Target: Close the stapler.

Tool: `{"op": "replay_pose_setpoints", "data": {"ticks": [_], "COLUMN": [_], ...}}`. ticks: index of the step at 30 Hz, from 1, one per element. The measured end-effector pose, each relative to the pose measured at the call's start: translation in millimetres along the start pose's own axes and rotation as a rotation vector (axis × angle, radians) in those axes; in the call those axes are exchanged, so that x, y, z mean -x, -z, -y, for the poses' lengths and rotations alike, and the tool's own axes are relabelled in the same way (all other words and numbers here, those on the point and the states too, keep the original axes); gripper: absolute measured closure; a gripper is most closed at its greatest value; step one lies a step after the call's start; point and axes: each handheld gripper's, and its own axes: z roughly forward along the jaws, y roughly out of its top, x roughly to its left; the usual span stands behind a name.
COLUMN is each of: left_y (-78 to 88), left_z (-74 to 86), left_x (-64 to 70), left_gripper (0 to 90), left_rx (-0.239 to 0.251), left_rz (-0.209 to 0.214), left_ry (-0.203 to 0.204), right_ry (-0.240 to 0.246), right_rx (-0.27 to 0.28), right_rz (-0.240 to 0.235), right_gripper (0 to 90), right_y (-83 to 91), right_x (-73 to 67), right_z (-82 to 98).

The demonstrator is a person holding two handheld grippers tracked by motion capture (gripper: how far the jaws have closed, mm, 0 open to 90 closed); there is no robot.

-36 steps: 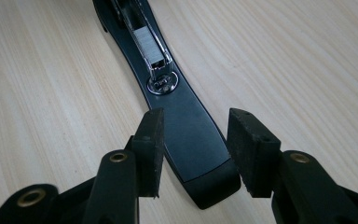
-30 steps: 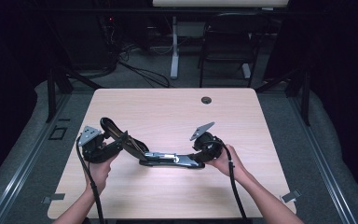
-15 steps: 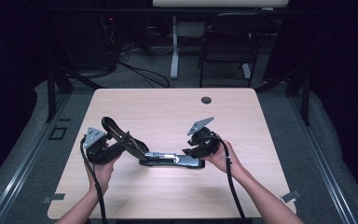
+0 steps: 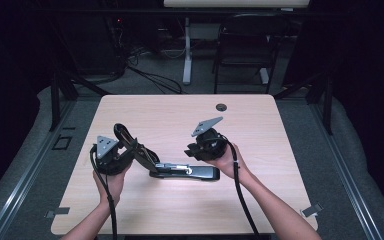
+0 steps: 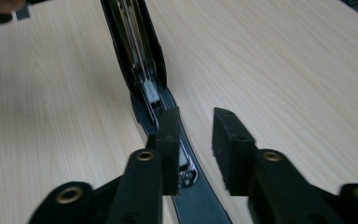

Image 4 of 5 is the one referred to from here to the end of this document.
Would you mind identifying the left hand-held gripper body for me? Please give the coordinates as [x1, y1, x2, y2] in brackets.
[92, 135, 133, 176]

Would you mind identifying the person's right hand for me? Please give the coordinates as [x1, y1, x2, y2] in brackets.
[206, 144, 251, 184]

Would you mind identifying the black stapler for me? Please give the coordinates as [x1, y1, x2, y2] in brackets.
[113, 122, 221, 183]

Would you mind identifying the person's left hand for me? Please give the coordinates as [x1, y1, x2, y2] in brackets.
[93, 161, 133, 206]

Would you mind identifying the dark computer tower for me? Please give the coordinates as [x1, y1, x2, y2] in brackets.
[73, 14, 126, 78]

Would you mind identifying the black metal frame stand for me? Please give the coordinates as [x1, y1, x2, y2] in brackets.
[48, 63, 111, 133]
[273, 71, 334, 136]

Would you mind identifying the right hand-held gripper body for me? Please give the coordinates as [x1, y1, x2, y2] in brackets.
[190, 116, 229, 162]

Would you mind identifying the white desk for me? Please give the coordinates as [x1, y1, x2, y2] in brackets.
[163, 0, 311, 86]

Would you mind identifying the tangle of cables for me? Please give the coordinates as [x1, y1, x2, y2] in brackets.
[126, 45, 186, 68]

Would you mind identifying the grey tape piece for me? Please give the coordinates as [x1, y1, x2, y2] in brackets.
[44, 206, 71, 220]
[300, 202, 324, 218]

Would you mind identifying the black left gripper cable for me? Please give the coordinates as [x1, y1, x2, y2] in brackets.
[89, 145, 119, 240]

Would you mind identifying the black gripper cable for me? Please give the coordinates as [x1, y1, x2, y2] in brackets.
[213, 134, 261, 238]
[89, 145, 119, 240]

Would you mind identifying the black folding chair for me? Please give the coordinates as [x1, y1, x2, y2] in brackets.
[212, 13, 289, 95]

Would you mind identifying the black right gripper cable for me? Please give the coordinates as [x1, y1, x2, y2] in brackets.
[213, 134, 261, 238]

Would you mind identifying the black floor cable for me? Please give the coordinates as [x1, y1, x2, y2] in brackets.
[126, 64, 184, 95]

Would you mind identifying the black metal crossbar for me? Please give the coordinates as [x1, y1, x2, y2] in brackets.
[29, 7, 348, 15]

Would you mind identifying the aluminium floor rail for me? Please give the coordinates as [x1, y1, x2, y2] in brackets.
[0, 99, 76, 240]
[309, 103, 384, 240]

